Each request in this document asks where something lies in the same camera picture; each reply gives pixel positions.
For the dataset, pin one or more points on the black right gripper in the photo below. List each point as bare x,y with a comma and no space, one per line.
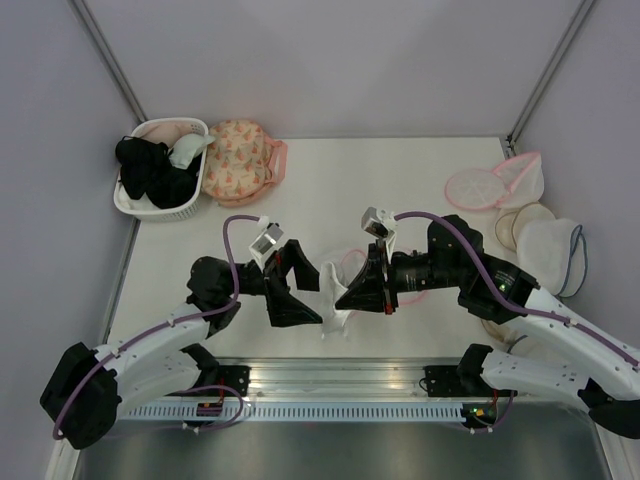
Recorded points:
370,291

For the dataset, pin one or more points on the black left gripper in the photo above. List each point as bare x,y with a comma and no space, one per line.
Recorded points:
285,309

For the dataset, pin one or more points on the pink rimmed mesh laundry bag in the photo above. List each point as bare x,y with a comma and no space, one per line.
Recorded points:
412,272

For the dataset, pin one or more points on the white bra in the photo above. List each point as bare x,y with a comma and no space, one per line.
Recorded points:
187,148
335,277

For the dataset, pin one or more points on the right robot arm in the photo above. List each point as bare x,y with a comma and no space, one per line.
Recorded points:
418,251

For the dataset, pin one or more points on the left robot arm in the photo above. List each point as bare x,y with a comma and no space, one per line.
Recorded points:
215,286

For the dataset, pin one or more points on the white plastic laundry basket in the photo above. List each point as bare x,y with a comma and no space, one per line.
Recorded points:
168,131

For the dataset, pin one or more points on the floral peach bra case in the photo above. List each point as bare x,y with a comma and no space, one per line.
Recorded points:
242,163

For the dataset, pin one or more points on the pink mesh laundry bag flat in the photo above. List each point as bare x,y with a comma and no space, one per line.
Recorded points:
475,190

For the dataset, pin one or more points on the beige bra cup upper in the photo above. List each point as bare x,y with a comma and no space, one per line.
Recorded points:
510,222

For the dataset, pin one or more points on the white bra in basket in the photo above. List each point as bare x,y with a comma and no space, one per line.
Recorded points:
187,148

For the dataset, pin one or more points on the pink mesh laundry bag open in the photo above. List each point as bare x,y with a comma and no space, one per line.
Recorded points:
523,179

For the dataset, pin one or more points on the black bras in basket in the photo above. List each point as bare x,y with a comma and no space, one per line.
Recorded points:
147,174

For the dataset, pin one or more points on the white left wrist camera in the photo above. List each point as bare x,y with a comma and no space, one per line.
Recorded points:
266,242

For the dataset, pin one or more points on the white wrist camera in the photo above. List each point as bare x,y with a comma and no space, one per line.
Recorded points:
266,242
382,225

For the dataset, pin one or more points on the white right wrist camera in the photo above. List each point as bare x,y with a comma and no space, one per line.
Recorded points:
382,225

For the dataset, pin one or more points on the aluminium front rail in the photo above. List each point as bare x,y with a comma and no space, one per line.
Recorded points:
330,375

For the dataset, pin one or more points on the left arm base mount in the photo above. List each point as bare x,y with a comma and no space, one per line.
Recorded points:
211,372

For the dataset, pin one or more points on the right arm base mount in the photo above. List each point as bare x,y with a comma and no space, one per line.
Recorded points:
450,382

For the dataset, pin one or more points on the white slotted cable duct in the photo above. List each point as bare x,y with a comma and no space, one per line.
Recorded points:
438,412

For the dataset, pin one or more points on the right aluminium corner post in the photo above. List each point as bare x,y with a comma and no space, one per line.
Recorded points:
572,30

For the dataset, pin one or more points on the aluminium corner post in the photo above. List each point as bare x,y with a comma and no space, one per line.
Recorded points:
100,43
572,30

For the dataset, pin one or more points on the left aluminium corner post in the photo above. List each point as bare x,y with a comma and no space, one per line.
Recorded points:
100,43

